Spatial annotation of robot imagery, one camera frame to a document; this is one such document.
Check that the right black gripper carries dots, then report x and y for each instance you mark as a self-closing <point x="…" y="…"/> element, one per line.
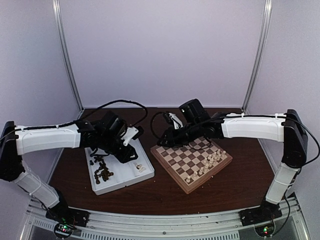
<point x="171" y="138"/>

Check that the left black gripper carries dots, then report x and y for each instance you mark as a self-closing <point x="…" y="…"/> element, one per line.
<point x="129" y="152"/>

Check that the light chess queen piece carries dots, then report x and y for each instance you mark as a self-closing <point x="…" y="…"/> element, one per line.
<point x="201" y="171"/>

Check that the light chess pawn piece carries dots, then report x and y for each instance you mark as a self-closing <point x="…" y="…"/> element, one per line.
<point x="223" y="155"/>

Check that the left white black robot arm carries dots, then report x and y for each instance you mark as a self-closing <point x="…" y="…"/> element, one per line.
<point x="18" y="144"/>

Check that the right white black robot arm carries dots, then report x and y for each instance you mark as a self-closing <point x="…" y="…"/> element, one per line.
<point x="285" y="128"/>

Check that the pile of light chess pieces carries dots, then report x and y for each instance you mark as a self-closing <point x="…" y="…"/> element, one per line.
<point x="140" y="167"/>

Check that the pile of dark chess pieces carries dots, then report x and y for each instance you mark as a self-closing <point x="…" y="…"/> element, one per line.
<point x="102" y="171"/>

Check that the wooden chess board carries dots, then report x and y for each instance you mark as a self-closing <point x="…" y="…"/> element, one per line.
<point x="183" y="161"/>

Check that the left controller board with LEDs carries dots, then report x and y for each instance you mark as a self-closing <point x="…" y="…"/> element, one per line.
<point x="63" y="230"/>

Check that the controller board with leds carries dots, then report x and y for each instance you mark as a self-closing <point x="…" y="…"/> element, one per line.
<point x="264" y="230"/>
<point x="63" y="230"/>

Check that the right controller board with LEDs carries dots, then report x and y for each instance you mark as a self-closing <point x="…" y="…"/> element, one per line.
<point x="264" y="230"/>

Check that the white plastic compartment tray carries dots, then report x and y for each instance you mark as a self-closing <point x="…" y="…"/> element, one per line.
<point x="125" y="174"/>

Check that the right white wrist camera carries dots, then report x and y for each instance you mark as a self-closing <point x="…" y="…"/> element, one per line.
<point x="173" y="120"/>

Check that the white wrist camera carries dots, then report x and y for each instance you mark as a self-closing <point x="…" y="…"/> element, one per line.
<point x="132" y="133"/>
<point x="173" y="120"/>

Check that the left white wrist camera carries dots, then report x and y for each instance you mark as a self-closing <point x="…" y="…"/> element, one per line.
<point x="132" y="133"/>

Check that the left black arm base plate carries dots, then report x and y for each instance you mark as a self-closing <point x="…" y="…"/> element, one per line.
<point x="72" y="217"/>

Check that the front aluminium frame rail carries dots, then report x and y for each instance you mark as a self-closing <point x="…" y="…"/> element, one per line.
<point x="225" y="225"/>

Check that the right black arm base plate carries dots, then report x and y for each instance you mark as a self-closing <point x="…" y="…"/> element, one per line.
<point x="253" y="216"/>

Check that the right aluminium frame post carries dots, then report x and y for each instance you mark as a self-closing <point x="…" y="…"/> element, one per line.
<point x="263" y="35"/>

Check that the aluminium frame post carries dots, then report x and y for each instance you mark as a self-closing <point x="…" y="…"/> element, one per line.
<point x="263" y="35"/>
<point x="65" y="54"/>

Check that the left aluminium frame post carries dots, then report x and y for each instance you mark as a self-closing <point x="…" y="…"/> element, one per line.
<point x="65" y="54"/>

